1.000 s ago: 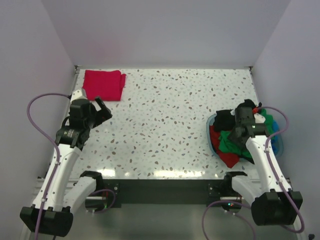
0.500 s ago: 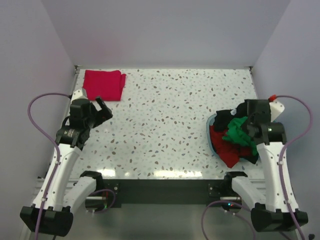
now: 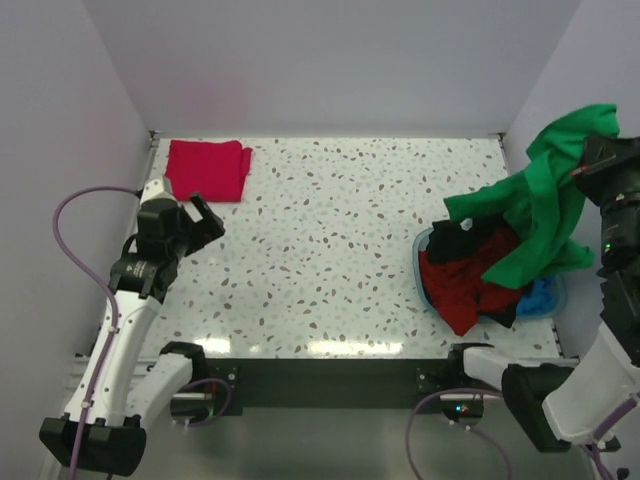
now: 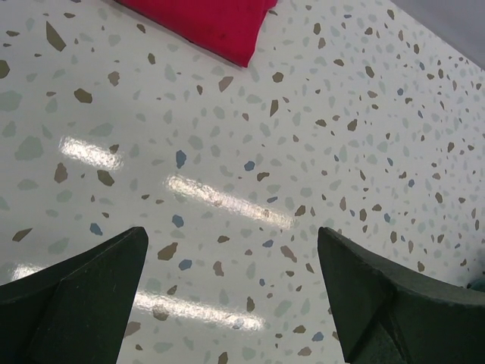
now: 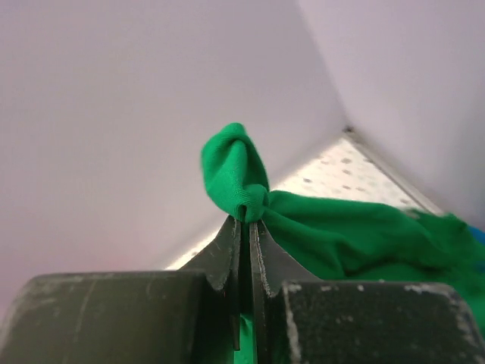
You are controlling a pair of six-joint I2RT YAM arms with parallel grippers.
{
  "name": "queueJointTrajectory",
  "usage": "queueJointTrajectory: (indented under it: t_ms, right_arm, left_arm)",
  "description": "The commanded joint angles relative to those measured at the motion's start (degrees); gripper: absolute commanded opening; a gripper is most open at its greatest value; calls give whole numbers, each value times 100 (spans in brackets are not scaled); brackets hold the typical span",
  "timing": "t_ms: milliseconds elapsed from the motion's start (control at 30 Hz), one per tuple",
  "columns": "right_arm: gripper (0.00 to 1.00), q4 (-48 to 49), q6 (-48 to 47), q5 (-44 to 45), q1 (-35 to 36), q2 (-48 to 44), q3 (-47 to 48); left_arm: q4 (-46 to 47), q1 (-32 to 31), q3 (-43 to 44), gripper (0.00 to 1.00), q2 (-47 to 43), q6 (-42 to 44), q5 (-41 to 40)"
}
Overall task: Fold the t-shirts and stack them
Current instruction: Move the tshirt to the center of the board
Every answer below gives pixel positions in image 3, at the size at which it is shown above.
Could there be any translucent blue laundry basket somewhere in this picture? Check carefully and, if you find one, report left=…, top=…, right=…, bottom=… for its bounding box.
left=412, top=228, right=567, bottom=321

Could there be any folded pink red t-shirt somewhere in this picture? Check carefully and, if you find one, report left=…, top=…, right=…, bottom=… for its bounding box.
left=165, top=140, right=253, bottom=203

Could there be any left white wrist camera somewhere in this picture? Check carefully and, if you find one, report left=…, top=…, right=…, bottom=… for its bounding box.
left=140, top=176, right=176, bottom=204

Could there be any bright blue t-shirt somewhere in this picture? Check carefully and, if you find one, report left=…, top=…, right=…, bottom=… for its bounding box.
left=516, top=277, right=557, bottom=316

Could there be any green t-shirt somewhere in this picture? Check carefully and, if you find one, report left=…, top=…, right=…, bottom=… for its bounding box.
left=444, top=104, right=620, bottom=289

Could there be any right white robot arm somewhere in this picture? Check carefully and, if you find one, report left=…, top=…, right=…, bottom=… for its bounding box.
left=445, top=135, right=639, bottom=453

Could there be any dark red t-shirt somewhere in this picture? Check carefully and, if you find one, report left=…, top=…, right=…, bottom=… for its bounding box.
left=419, top=222, right=523, bottom=336

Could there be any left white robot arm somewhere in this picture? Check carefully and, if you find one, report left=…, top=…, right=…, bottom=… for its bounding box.
left=39, top=190, right=233, bottom=478

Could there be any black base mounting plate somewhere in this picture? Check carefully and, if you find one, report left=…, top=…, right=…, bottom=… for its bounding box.
left=169, top=357, right=501, bottom=417

